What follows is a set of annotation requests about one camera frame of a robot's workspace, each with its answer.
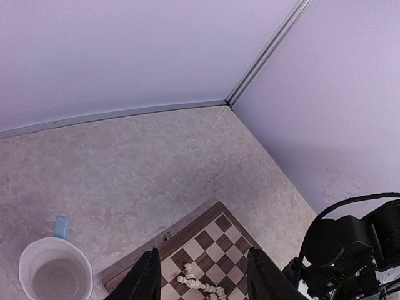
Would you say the light blue mug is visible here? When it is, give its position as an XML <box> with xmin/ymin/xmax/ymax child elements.
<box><xmin>18</xmin><ymin>216</ymin><xmax>93</xmax><ymax>300</ymax></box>

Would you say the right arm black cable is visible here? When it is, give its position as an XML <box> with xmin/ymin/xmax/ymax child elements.
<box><xmin>296</xmin><ymin>192</ymin><xmax>400</xmax><ymax>282</ymax></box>

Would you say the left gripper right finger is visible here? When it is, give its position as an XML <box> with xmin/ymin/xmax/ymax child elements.
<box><xmin>247</xmin><ymin>247</ymin><xmax>307</xmax><ymax>300</ymax></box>

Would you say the wooden chess board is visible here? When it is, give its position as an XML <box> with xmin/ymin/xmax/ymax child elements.
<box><xmin>102</xmin><ymin>201</ymin><xmax>259</xmax><ymax>299</ymax></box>

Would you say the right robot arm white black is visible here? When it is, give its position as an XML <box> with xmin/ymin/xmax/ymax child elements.
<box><xmin>282</xmin><ymin>199</ymin><xmax>399</xmax><ymax>299</ymax></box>

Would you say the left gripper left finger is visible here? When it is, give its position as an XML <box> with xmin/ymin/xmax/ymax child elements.
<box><xmin>105</xmin><ymin>247</ymin><xmax>161</xmax><ymax>300</ymax></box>

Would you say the white chess pawn lying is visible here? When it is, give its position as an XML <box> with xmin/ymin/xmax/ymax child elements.
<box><xmin>176</xmin><ymin>276</ymin><xmax>203</xmax><ymax>289</ymax></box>

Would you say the right aluminium corner post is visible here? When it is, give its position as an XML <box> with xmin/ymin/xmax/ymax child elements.
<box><xmin>225</xmin><ymin>0</ymin><xmax>312</xmax><ymax>109</ymax></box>

